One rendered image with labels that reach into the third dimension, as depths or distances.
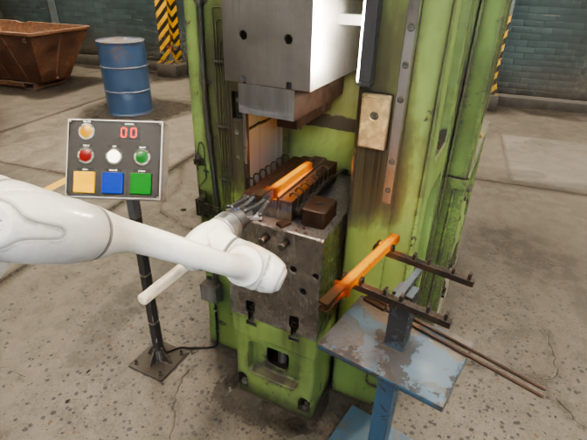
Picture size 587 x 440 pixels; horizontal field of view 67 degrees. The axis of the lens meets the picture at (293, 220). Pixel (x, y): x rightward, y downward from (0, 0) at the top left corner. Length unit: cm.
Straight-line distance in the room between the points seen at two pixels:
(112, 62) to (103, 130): 437
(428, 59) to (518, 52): 603
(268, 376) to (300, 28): 138
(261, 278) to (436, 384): 59
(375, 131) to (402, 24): 31
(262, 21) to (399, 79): 43
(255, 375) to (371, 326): 71
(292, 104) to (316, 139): 56
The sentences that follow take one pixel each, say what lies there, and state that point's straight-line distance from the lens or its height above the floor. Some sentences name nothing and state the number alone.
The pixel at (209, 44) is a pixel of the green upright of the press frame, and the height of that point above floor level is 144.
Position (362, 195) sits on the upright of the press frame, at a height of 101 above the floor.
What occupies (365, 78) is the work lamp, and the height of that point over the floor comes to 140.
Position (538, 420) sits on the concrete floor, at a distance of 236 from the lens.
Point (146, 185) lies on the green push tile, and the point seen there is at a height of 101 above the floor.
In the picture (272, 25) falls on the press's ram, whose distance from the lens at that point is 138.
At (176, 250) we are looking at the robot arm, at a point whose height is 116.
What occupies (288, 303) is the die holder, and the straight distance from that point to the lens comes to 166.
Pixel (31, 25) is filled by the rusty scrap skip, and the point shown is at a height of 79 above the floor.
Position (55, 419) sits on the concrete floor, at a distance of 228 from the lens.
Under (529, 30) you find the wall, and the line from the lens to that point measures 737.
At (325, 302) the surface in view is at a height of 94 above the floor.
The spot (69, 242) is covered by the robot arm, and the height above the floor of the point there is 131.
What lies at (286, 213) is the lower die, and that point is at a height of 95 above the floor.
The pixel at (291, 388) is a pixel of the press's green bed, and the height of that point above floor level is 15.
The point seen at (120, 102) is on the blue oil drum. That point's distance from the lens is 617.
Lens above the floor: 167
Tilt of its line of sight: 29 degrees down
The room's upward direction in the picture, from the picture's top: 2 degrees clockwise
